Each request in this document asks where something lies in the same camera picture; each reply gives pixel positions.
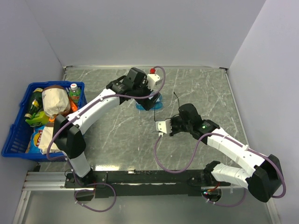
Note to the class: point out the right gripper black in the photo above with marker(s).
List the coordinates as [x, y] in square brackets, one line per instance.
[173, 120]

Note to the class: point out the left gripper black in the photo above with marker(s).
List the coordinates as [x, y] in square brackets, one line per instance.
[147, 103]

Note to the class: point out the blue translucent glasses case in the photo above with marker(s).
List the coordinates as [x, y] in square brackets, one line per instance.
[154, 102]

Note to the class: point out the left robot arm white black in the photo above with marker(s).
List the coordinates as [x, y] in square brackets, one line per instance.
[68, 133]

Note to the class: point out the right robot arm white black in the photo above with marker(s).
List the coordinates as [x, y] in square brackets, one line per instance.
[261, 175]

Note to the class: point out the orange snack pack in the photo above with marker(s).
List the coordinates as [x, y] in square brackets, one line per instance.
[73, 108]

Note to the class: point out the green bottle white cap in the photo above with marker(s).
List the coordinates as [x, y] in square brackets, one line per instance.
[75, 93]

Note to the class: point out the brown white paper bag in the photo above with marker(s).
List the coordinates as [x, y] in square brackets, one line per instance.
[55, 101]

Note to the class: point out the lime green snack pack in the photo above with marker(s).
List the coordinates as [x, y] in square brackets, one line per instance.
[38, 120]

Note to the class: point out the dark green glass bottle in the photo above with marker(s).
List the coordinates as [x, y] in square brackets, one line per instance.
[35, 103]

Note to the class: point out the blue yellow chips bag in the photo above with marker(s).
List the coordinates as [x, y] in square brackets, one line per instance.
[35, 138]

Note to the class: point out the blue plastic basket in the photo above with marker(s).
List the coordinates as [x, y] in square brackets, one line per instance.
[20, 132]

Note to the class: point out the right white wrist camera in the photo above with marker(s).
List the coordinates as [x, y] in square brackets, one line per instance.
[163, 127]

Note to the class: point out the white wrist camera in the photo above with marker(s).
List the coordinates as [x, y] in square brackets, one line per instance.
[163, 127]
[153, 78]

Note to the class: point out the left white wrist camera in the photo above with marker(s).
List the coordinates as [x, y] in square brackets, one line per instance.
[153, 78]

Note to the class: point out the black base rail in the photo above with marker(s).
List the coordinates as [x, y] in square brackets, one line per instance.
[106, 184]

